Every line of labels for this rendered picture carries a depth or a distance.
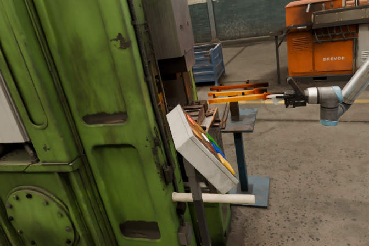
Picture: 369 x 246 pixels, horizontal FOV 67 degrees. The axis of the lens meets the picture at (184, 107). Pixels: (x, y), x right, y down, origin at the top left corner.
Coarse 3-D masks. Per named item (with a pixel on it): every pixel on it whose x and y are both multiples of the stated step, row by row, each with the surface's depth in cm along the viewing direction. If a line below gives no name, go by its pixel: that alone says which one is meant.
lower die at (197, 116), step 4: (168, 108) 186; (172, 108) 185; (188, 112) 174; (192, 112) 172; (196, 112) 171; (200, 112) 173; (192, 116) 168; (196, 116) 168; (200, 116) 173; (196, 120) 164; (200, 120) 172; (200, 124) 172
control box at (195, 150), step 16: (176, 112) 123; (176, 128) 110; (192, 128) 105; (176, 144) 100; (192, 144) 98; (192, 160) 100; (208, 160) 101; (208, 176) 103; (224, 176) 104; (224, 192) 107
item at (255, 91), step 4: (256, 88) 194; (260, 88) 192; (264, 88) 191; (212, 92) 207; (216, 92) 205; (220, 92) 203; (224, 92) 202; (228, 92) 200; (232, 92) 199; (236, 92) 198; (240, 92) 197; (248, 92) 195; (252, 92) 194; (256, 92) 194; (260, 92) 193; (208, 96) 207
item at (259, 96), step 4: (264, 92) 161; (272, 92) 158; (276, 92) 157; (280, 92) 156; (236, 96) 166; (240, 96) 164; (244, 96) 163; (248, 96) 162; (252, 96) 160; (256, 96) 160; (260, 96) 159; (264, 96) 158; (208, 100) 169; (212, 100) 168; (216, 100) 167; (220, 100) 167; (224, 100) 166; (228, 100) 165; (232, 100) 165; (236, 100) 164; (240, 100) 163
